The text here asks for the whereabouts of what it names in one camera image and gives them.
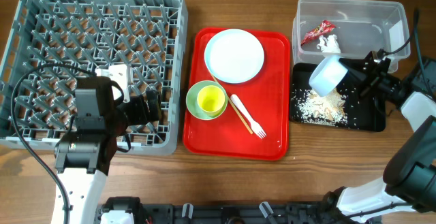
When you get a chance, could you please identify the light blue bowl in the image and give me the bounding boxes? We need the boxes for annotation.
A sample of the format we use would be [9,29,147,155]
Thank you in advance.
[309,55,347,97]

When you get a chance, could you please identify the yellow plastic cup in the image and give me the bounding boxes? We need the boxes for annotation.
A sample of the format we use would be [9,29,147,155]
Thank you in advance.
[197,85,225,117]

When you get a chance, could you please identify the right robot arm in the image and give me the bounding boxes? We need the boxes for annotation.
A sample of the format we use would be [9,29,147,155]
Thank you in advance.
[309,51,435,223]

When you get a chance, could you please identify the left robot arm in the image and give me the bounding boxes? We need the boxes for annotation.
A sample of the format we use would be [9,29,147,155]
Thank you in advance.
[51,76,161,223]

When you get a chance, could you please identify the black food waste tray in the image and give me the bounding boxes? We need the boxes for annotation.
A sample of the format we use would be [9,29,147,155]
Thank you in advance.
[290,63,386,132]

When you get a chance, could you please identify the clear plastic waste bin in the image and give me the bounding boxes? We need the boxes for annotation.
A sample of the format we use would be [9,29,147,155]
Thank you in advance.
[292,0,409,65]

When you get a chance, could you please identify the grey dishwasher rack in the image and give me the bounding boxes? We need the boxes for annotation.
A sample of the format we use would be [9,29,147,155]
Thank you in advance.
[1,0,188,155]

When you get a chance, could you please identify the crumpled white tissue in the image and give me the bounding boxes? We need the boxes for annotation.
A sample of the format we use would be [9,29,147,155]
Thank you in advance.
[316,34,341,53]

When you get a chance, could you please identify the green bowl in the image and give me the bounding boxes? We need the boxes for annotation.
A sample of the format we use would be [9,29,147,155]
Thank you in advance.
[186,80,228,121]

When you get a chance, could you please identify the rice and food scraps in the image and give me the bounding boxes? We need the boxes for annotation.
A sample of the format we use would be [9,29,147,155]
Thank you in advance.
[296,88,348,127]

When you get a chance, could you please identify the red snack wrapper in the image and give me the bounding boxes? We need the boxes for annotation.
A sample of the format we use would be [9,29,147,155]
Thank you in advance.
[300,20,337,46]

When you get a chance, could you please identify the wooden chopstick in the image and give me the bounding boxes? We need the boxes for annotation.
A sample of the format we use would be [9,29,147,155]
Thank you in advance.
[209,72,253,135]

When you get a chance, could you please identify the light blue plate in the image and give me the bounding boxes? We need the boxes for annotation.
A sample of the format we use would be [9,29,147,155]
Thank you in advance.
[204,29,265,84]

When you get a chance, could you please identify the red serving tray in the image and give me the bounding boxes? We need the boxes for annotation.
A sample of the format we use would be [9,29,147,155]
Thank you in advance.
[183,30,291,161]

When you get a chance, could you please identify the white plastic fork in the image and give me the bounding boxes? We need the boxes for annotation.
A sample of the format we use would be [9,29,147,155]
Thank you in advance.
[230,94,266,139]

